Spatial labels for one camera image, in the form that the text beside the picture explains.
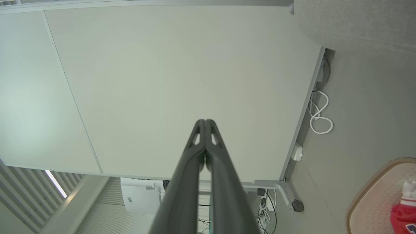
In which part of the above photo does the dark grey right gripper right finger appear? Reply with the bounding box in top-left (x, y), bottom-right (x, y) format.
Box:
top-left (206, 119), bottom-right (261, 234)

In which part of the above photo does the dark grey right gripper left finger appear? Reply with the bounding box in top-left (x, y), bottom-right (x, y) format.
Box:
top-left (148, 119), bottom-right (206, 234)

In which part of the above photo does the red jersey with white trim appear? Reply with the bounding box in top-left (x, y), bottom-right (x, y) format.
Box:
top-left (390, 196), bottom-right (416, 234)

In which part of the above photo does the white printer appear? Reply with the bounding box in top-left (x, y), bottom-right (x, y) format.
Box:
top-left (120, 177), bottom-right (166, 215)

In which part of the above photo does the large white partition panel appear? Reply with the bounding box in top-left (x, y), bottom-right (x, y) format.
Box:
top-left (44, 5), bottom-right (326, 182)

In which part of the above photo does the beige perforated laundry basket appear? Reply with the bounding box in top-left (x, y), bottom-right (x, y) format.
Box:
top-left (346, 157), bottom-right (416, 234)

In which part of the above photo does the grey slatted blind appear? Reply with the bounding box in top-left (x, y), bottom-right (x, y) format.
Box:
top-left (0, 156), bottom-right (85, 234)

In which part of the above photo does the narrow white partition panel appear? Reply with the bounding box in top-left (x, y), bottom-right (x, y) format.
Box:
top-left (0, 11), bottom-right (103, 174)

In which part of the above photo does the white cable bundle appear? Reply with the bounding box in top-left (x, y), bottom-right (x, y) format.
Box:
top-left (256, 188), bottom-right (277, 228)

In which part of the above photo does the grey partition foot bracket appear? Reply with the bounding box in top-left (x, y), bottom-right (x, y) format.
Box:
top-left (252, 177), bottom-right (295, 214)

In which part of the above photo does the small white wall box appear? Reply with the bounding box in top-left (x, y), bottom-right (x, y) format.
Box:
top-left (291, 142), bottom-right (304, 162)

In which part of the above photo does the thick white looped cable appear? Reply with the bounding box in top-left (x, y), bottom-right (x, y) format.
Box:
top-left (308, 90), bottom-right (334, 135)

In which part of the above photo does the thin black cable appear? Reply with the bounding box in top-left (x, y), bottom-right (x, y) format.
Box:
top-left (312, 54), bottom-right (332, 93)

